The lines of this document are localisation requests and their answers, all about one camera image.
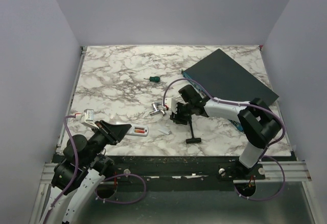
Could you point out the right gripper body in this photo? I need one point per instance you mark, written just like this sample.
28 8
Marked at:
183 113

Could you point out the chrome faucet tap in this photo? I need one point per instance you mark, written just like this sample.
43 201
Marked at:
156 106

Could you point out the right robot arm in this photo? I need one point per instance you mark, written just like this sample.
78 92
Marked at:
259 123

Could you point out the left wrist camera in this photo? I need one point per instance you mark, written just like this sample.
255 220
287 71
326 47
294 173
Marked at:
86 118

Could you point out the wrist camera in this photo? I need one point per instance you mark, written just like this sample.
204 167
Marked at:
170 104
86 118

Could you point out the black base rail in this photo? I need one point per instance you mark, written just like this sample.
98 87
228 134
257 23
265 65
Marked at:
178 173

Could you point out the white remote control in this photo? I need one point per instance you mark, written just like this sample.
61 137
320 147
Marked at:
138 127

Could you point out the black hammer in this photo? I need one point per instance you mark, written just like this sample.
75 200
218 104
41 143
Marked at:
193 139

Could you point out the dark network switch box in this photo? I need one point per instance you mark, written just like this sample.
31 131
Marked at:
224 78

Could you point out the green stubby screwdriver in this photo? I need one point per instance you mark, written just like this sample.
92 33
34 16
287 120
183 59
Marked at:
154 79

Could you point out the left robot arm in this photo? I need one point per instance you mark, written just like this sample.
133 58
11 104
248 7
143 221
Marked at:
80 155

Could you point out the white battery cover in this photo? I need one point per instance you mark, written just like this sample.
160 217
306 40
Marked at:
164 131

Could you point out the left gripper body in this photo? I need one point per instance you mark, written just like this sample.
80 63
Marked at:
104 133

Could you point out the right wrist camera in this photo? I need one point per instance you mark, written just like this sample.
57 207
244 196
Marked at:
170 104

